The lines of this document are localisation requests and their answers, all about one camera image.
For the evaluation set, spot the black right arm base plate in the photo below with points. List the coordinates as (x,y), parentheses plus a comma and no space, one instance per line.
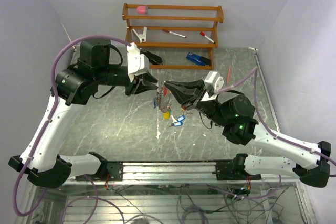
(225,171)

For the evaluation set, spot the large keyring with keys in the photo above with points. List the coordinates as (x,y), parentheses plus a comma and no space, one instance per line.
(162,101)

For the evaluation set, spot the red-capped white marker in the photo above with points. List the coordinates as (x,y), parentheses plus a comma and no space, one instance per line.
(207,37)

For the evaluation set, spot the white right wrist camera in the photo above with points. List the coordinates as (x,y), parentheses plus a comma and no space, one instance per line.
(213,81)

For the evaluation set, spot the blue key tag pair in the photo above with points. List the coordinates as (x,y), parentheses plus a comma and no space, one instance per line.
(176,122)

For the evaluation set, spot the white clip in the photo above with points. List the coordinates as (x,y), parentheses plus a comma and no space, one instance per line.
(143,36)

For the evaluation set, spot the blue stapler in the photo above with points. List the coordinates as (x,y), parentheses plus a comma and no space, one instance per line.
(198,60)

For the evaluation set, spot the pink eraser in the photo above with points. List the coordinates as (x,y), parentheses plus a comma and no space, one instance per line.
(142,10)

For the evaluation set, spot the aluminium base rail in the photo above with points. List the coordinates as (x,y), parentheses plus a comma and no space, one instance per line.
(160,173)

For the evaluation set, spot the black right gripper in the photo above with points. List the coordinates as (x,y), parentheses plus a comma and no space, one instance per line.
(188,93)

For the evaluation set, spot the wooden three-tier shelf rack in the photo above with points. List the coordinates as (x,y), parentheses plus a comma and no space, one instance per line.
(182,19)

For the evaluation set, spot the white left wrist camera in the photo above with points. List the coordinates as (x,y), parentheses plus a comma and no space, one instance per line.
(137,63)

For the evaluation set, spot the black stapler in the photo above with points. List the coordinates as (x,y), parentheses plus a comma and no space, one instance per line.
(153,58)

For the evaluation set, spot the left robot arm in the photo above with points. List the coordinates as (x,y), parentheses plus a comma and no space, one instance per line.
(71,90)

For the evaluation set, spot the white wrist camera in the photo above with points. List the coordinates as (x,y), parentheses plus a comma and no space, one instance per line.
(137,63)
(213,81)

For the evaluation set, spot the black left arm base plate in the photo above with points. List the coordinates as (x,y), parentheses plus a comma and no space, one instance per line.
(115,171)

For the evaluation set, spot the orange pencil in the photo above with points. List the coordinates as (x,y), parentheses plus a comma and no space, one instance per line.
(228,74)

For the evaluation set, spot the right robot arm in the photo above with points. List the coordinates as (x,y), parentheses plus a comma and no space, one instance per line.
(302,160)

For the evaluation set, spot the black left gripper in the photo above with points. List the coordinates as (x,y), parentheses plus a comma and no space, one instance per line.
(131,88)

